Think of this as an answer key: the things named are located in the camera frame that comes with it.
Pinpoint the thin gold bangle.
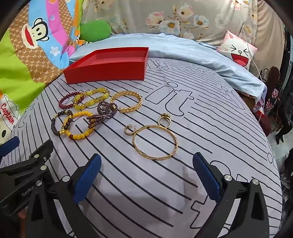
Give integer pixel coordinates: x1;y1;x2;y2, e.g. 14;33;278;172
132;125;178;161

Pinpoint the grey floral sheet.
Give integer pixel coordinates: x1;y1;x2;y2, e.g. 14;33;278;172
82;0;259;46

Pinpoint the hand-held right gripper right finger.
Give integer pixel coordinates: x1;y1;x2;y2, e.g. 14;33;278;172
192;152;269;238

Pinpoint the amber yellow bead bracelet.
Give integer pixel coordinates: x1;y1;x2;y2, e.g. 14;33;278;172
64;111;94;140

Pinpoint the gold hoop earring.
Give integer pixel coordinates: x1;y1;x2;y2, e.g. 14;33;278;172
124;125;137;136

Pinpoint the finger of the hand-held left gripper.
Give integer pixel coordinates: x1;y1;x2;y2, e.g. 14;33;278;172
0;139;55;187
0;137;21;158

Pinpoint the purple bead bracelet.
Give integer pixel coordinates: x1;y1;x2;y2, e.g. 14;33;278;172
86;101;118;131

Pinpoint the gold chain link bangle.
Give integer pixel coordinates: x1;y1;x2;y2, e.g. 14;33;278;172
110;91;142;114

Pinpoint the pale yellow bead bracelet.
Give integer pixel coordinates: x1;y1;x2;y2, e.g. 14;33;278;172
73;87;110;110

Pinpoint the dark metal chair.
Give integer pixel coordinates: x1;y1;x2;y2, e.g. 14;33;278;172
263;66;284;138

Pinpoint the green pillow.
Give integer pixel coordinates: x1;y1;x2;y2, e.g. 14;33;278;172
80;22;112;43

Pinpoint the light blue blanket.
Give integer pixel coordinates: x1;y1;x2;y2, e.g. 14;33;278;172
69;33;267;103

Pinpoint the white laughing face pillow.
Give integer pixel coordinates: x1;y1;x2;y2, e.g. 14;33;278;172
216;30;258;69

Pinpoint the gold ring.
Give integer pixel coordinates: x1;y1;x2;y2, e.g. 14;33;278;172
158;113;172;127

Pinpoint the dark red bead bracelet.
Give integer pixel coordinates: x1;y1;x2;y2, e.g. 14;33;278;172
59;92;79;111

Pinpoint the red box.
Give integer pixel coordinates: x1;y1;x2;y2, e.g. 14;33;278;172
63;47;150;85

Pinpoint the striped lilac bed sheet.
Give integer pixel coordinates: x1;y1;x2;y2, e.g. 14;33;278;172
10;57;282;238

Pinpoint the dark brown bead bracelet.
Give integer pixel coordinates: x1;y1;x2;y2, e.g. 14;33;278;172
51;110;74;136

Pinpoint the monkey printed blanket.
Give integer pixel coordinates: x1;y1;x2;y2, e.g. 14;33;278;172
0;0;86;143

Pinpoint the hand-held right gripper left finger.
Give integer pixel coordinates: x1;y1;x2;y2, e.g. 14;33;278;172
24;154;102;238

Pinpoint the white cable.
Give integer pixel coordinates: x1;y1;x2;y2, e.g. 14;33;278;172
238;14;267;120

